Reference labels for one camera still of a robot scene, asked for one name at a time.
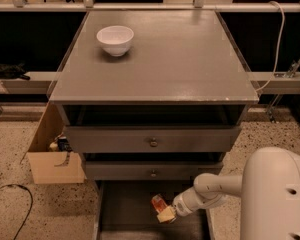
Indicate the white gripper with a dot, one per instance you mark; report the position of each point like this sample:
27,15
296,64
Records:
182,205

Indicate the crushed orange soda can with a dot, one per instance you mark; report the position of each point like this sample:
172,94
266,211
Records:
158,203

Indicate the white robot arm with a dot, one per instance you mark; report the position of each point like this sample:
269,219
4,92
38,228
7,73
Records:
269,189

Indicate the grey open bottom drawer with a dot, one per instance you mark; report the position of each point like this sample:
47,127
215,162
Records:
125,212

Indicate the grey middle drawer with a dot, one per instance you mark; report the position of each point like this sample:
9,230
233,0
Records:
148,170

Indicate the grey drawer cabinet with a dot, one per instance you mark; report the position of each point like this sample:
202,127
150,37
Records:
180,72

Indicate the grey top drawer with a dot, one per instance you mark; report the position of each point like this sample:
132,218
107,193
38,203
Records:
150,140

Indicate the cardboard box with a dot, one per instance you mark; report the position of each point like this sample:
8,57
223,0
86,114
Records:
48,164

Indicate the white ceramic bowl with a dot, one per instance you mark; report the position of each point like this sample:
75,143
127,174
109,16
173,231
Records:
115,40

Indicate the black object on shelf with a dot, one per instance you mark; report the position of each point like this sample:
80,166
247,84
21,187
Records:
13,71

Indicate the metal shelf rail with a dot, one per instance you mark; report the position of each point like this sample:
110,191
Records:
61,7

